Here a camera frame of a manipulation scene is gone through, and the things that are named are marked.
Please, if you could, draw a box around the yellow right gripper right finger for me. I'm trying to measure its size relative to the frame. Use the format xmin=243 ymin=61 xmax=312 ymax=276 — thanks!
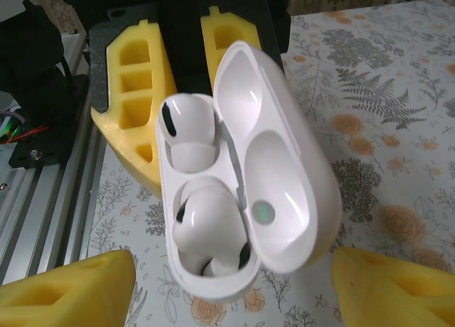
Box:
xmin=328 ymin=247 xmax=455 ymax=327

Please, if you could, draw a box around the white wireless earbud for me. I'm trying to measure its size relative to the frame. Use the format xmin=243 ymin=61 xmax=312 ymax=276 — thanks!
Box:
xmin=172 ymin=183 xmax=259 ymax=277
xmin=158 ymin=93 xmax=218 ymax=173

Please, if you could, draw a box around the aluminium extrusion rail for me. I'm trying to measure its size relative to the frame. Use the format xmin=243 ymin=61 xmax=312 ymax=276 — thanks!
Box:
xmin=0 ymin=127 xmax=107 ymax=289

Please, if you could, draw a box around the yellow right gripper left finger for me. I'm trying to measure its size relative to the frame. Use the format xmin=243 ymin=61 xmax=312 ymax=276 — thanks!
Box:
xmin=0 ymin=249 xmax=138 ymax=327

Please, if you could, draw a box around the floral patterned table cover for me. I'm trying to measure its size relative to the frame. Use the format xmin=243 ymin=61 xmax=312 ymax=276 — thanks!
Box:
xmin=85 ymin=0 xmax=455 ymax=327

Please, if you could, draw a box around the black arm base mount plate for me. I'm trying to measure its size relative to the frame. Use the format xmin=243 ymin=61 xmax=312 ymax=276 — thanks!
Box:
xmin=6 ymin=74 xmax=90 ymax=170

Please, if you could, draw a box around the earbud charging case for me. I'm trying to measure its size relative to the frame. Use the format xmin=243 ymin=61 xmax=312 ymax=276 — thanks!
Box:
xmin=155 ymin=38 xmax=343 ymax=301

